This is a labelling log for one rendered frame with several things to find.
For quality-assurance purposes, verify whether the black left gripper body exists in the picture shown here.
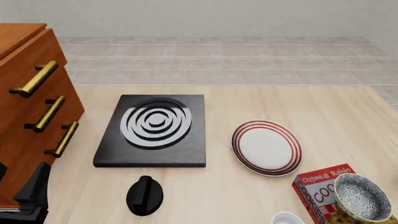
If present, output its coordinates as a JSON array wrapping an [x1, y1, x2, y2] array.
[[0, 205, 50, 224]]

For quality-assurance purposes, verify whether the flat black stove plate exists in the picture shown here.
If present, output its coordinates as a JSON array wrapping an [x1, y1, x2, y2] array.
[[93, 94, 207, 169]]

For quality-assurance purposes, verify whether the white plate with red rings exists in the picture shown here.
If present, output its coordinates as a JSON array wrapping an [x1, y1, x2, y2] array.
[[230, 119, 304, 177]]

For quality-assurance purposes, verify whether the small white bowl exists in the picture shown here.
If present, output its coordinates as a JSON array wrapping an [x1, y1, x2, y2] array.
[[269, 211, 305, 224]]

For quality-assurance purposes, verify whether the red cookies box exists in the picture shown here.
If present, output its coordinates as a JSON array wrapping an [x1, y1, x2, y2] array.
[[291, 162, 398, 224]]

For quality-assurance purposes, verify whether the black patterned bowl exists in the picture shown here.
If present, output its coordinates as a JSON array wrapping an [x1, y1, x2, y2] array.
[[333, 173, 392, 223]]

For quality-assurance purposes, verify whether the wooden drawer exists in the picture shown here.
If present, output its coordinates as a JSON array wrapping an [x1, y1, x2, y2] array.
[[0, 102, 85, 207], [0, 64, 79, 162], [0, 28, 68, 110]]

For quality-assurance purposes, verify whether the round black stove knob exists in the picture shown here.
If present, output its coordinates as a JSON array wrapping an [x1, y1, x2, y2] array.
[[126, 175, 164, 217]]

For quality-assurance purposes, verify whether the wooden cabinet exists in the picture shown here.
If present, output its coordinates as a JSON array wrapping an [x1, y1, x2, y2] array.
[[0, 22, 85, 208]]

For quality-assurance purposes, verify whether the brass drawer handle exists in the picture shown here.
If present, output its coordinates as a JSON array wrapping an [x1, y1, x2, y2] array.
[[8, 60, 60, 99], [24, 95, 67, 133], [44, 121, 80, 159]]

